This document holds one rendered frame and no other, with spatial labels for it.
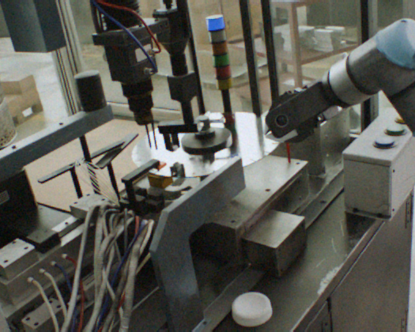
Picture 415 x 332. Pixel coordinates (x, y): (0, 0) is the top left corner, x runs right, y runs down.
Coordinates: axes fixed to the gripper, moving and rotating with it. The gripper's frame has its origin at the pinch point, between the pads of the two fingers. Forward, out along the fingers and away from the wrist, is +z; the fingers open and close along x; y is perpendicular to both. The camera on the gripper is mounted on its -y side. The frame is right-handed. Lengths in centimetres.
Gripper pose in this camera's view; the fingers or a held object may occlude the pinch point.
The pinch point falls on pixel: (265, 133)
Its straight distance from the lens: 99.1
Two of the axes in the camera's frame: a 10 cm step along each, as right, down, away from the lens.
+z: -4.8, 3.1, 8.2
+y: 7.3, -3.9, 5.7
